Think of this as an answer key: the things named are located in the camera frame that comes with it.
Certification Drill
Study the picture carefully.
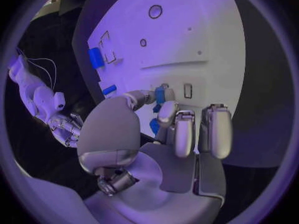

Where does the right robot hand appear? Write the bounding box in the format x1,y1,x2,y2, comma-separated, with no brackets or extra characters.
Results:
47,112,84,147

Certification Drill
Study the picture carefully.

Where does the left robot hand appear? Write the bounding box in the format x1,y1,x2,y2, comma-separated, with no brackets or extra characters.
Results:
76,84,234,224

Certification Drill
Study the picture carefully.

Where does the white task board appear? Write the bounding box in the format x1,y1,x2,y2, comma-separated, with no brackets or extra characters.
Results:
88,0,247,136

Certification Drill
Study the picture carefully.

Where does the blue peg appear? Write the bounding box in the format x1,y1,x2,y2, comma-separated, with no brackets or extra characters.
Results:
102,85,117,95

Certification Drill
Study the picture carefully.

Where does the blue cylinder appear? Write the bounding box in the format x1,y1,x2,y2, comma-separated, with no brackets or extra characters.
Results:
88,47,106,69

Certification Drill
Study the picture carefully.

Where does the white cable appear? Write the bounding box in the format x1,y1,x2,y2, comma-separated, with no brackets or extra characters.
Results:
26,58,57,91

